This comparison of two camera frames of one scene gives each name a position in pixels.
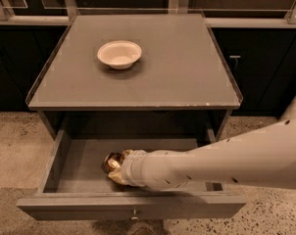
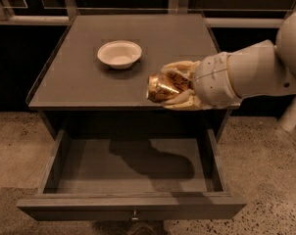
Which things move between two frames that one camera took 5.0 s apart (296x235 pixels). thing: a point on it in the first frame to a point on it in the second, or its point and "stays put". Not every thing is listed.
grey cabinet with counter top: x=181 y=84 stays put
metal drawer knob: x=134 y=217 stays put
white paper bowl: x=119 y=54 stays put
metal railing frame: x=222 y=5 stays put
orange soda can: x=113 y=163 to x=165 y=85
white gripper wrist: x=130 y=167 to x=213 y=80
